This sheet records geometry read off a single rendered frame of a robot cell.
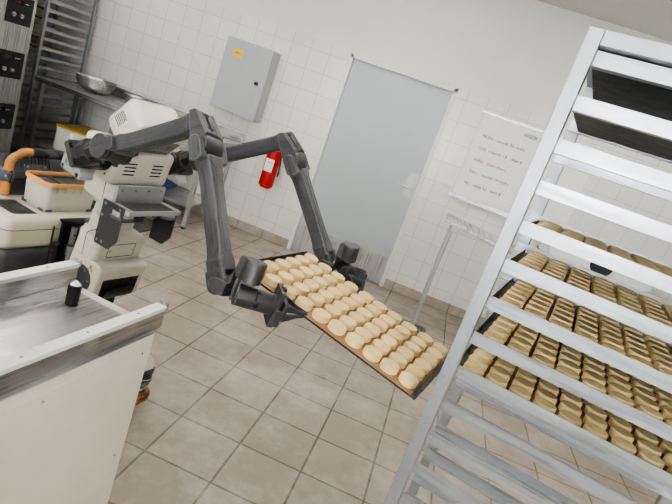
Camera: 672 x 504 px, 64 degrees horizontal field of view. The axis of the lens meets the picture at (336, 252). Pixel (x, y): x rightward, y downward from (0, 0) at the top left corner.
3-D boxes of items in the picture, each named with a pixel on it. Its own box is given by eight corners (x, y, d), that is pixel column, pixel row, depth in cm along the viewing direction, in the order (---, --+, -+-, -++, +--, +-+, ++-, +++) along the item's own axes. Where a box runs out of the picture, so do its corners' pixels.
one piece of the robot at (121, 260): (19, 278, 193) (71, 123, 175) (105, 267, 227) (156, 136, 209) (64, 319, 184) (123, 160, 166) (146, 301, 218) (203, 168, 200)
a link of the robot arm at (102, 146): (226, 112, 150) (202, 100, 141) (228, 159, 148) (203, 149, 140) (116, 143, 171) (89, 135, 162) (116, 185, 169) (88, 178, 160)
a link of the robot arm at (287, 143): (302, 126, 190) (289, 127, 181) (310, 164, 192) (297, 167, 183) (202, 150, 209) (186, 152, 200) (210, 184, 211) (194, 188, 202)
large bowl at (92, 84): (63, 84, 525) (66, 69, 521) (90, 89, 562) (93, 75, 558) (97, 97, 519) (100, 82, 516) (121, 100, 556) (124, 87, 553)
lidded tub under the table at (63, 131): (49, 147, 539) (54, 122, 533) (81, 148, 583) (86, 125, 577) (80, 160, 533) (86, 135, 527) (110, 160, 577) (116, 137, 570)
